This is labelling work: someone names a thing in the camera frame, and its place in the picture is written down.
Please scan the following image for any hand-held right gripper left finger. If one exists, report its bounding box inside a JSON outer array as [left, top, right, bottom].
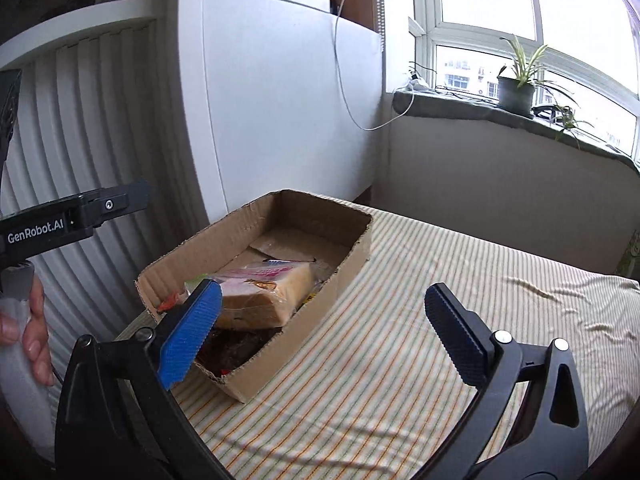
[[55, 279, 236, 480]]

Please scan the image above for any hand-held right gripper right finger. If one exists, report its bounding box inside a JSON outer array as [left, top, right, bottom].
[[400, 282, 591, 480]]

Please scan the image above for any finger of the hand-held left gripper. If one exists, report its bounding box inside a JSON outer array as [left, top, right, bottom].
[[82, 181, 154, 227]]

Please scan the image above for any green leaf-shaped snack packet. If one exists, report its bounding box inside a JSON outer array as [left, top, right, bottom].
[[184, 273, 211, 296]]

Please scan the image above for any brown chocolate bar packet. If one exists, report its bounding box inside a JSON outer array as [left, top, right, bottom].
[[197, 327, 284, 376]]

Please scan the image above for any sliced bread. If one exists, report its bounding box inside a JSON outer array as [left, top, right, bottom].
[[212, 259, 319, 331]]

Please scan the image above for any brown cardboard box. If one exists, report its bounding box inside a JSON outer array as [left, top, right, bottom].
[[134, 188, 374, 404]]

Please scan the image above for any person's left hand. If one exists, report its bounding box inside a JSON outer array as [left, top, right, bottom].
[[0, 275, 55, 387]]

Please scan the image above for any white ribbed panel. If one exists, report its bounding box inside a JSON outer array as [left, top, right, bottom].
[[0, 0, 212, 377]]

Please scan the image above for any dark mesh panel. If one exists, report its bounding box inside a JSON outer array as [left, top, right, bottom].
[[0, 68, 24, 182]]

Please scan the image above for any white cabinet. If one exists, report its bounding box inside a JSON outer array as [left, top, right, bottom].
[[164, 0, 387, 232]]

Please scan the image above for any grey window sill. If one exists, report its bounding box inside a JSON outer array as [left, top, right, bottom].
[[392, 87, 640, 177]]

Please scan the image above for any small spider plant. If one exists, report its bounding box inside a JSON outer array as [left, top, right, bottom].
[[547, 102, 597, 149]]

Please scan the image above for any potted spider plant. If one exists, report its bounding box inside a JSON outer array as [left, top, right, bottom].
[[496, 34, 552, 119]]

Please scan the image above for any white cable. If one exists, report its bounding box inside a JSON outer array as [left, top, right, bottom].
[[333, 0, 417, 132]]

